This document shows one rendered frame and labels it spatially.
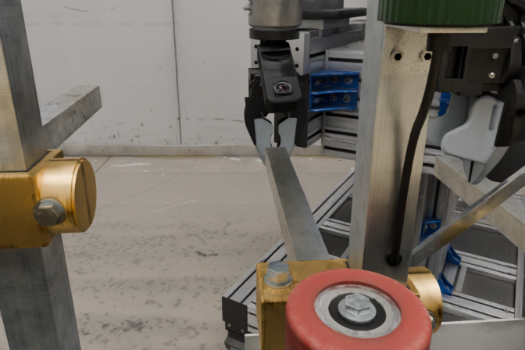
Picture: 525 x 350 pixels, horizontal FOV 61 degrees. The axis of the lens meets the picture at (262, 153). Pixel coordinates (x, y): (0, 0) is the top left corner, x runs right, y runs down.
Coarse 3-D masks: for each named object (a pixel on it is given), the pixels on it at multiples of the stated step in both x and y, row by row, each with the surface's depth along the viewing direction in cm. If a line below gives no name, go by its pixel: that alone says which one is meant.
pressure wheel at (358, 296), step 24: (312, 288) 26; (336, 288) 27; (360, 288) 27; (384, 288) 26; (288, 312) 25; (312, 312) 24; (336, 312) 25; (360, 312) 24; (384, 312) 25; (408, 312) 24; (288, 336) 24; (312, 336) 23; (336, 336) 23; (360, 336) 23; (384, 336) 23; (408, 336) 23
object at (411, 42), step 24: (384, 24) 26; (408, 24) 21; (432, 24) 21; (480, 24) 21; (384, 48) 26; (408, 48) 26; (432, 48) 23; (384, 72) 26; (408, 72) 27; (432, 72) 23; (432, 96) 24; (408, 144) 27; (408, 168) 28
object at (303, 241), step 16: (272, 160) 60; (288, 160) 60; (272, 176) 56; (288, 176) 55; (272, 192) 57; (288, 192) 50; (288, 208) 47; (304, 208) 47; (288, 224) 43; (304, 224) 43; (288, 240) 42; (304, 240) 41; (320, 240) 41; (288, 256) 42; (304, 256) 38; (320, 256) 38
